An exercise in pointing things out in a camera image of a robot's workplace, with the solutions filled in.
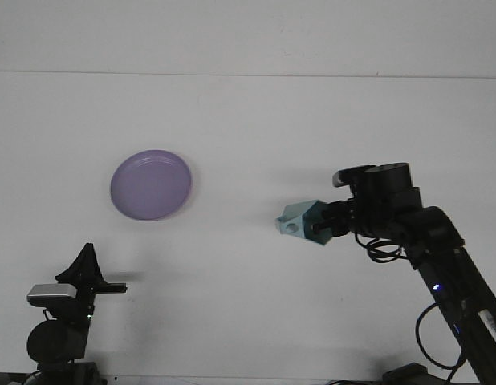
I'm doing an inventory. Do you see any pale blue hexagonal cup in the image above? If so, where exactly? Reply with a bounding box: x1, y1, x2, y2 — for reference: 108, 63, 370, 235
274, 199, 335, 247

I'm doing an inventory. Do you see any round purple plate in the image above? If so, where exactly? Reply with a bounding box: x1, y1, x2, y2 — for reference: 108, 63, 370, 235
109, 148, 193, 222

